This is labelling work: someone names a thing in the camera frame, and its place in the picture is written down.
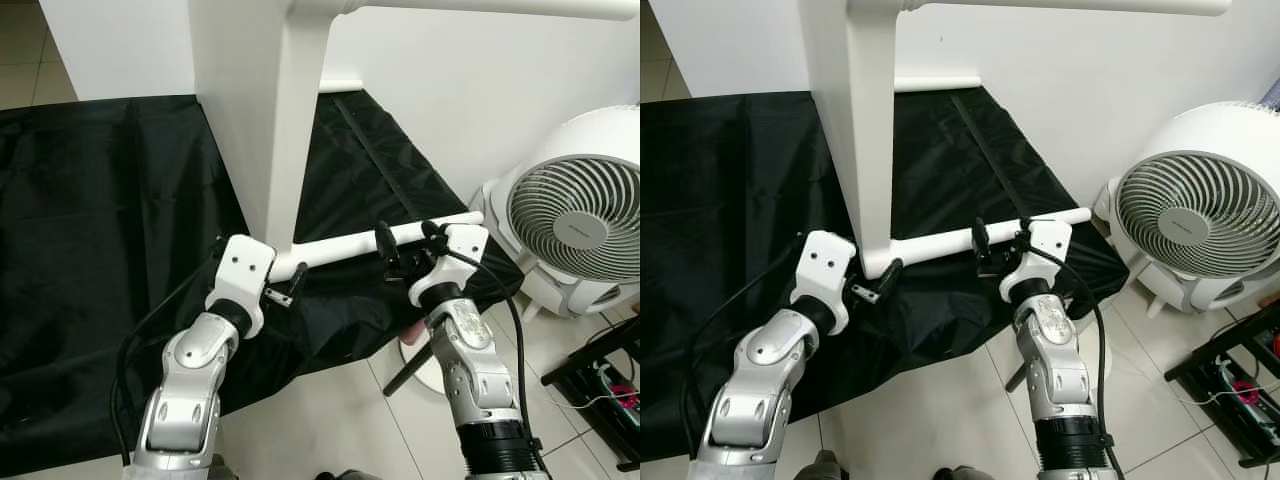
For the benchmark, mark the white plastic children table top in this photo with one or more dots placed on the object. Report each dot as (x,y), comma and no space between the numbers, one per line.
(240,120)
(840,120)

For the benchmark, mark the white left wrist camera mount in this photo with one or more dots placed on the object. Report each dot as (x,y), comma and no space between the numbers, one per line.
(825,270)
(240,275)

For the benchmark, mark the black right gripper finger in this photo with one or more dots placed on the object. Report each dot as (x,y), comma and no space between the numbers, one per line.
(1024,232)
(386,242)
(434,236)
(981,238)

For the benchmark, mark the pink tag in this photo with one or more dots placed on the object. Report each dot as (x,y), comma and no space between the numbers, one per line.
(412,333)

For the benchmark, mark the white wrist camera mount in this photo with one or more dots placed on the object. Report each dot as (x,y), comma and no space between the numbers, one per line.
(240,275)
(1048,240)
(462,245)
(825,270)

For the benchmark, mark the white pedestal fan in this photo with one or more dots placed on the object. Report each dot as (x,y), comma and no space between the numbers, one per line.
(1190,200)
(570,200)

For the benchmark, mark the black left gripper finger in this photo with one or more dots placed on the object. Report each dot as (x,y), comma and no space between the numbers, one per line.
(889,274)
(298,276)

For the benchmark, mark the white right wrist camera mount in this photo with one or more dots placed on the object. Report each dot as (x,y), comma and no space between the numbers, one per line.
(1048,240)
(462,245)

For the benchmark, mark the black table cloth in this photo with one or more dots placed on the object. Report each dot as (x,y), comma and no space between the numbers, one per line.
(720,250)
(100,250)

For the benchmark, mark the black metal table leg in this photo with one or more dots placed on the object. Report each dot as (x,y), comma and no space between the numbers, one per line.
(1018,378)
(408,370)

